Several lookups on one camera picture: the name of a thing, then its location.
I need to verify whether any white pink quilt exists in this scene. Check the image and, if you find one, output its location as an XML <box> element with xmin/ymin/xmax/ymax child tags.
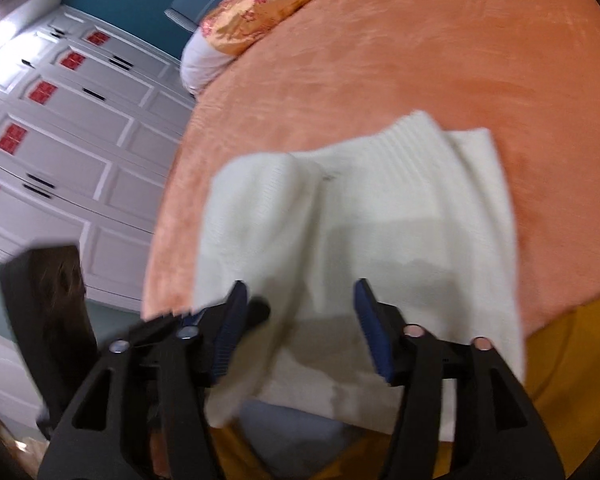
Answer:
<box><xmin>180</xmin><ymin>25</ymin><xmax>240</xmax><ymax>98</ymax></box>

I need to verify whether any orange velvet bed cover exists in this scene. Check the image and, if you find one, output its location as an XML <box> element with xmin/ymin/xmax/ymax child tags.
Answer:
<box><xmin>140</xmin><ymin>0</ymin><xmax>600</xmax><ymax>330</ymax></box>

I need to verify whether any white knitted sweater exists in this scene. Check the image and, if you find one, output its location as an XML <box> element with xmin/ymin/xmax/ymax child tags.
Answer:
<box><xmin>194</xmin><ymin>112</ymin><xmax>526</xmax><ymax>434</ymax></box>

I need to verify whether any white wardrobe with red decals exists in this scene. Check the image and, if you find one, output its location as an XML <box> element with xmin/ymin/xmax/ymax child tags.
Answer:
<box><xmin>0</xmin><ymin>6</ymin><xmax>194</xmax><ymax>311</ymax></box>

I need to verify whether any orange floral satin pillow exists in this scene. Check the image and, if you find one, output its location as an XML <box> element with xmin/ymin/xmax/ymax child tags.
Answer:
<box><xmin>200</xmin><ymin>0</ymin><xmax>311</xmax><ymax>56</ymax></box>

